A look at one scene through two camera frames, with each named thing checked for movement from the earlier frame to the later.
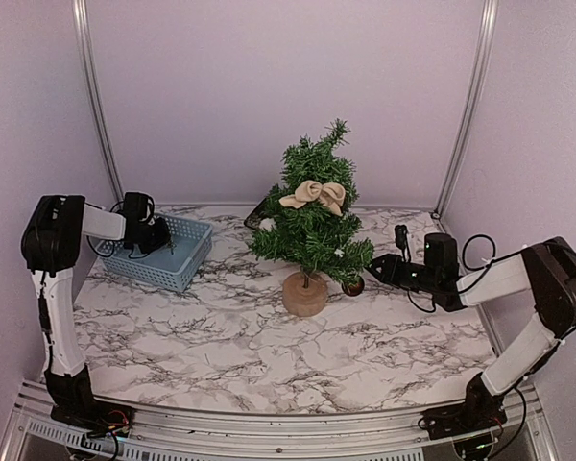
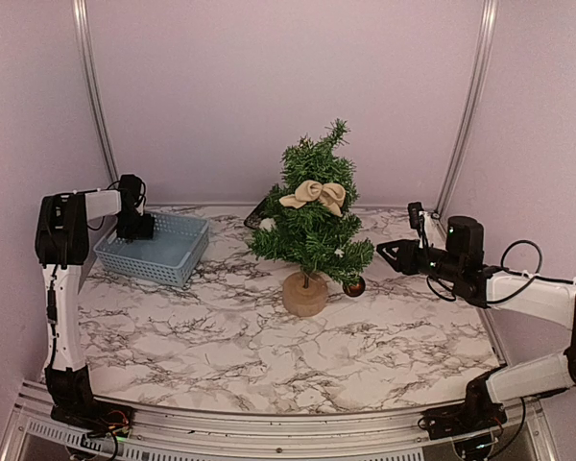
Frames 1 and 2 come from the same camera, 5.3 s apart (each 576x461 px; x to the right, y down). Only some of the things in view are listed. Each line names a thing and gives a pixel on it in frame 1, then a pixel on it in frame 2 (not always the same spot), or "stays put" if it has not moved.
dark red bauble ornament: [355, 288] stays put
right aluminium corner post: [473, 104] stays put
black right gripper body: [422, 282] to [447, 267]
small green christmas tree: [314, 239] stays put
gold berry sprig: [172, 245] to [303, 142]
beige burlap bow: [331, 196] stays put
